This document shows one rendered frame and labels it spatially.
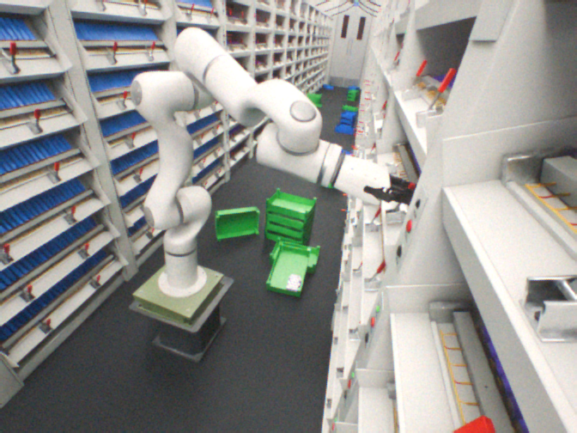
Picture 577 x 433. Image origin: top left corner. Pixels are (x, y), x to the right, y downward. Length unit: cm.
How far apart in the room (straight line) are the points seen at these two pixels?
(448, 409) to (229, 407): 111
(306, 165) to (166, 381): 117
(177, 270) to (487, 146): 108
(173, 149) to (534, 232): 86
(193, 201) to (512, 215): 94
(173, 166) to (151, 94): 22
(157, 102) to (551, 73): 77
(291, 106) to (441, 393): 45
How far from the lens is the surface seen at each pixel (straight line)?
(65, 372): 166
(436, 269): 41
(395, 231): 62
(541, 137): 35
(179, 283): 127
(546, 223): 28
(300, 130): 51
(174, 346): 152
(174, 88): 89
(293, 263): 185
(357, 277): 109
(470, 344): 40
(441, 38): 103
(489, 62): 33
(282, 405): 140
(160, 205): 102
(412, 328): 44
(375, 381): 59
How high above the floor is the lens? 127
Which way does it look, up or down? 33 degrees down
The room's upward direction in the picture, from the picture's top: 7 degrees clockwise
